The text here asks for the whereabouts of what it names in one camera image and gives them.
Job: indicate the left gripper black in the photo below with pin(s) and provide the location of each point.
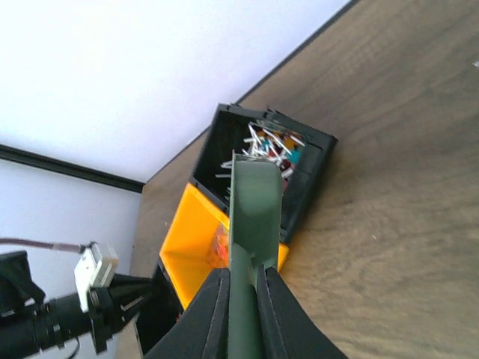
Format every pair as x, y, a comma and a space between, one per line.
110, 309

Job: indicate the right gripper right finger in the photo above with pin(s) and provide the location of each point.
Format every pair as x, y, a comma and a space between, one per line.
286, 329

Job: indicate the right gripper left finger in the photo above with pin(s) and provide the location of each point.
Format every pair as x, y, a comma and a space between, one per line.
202, 331

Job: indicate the black bin with popsicle candies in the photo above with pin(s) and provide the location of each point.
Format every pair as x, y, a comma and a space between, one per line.
159, 314

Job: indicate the orange bin with gummies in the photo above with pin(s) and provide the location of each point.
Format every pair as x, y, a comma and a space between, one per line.
187, 252

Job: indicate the green slotted plastic scoop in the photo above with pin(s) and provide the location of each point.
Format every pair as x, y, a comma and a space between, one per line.
254, 231

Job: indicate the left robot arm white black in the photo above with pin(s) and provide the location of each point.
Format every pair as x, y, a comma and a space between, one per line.
18, 290

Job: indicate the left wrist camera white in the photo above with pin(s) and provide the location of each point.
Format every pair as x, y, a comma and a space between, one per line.
95, 268

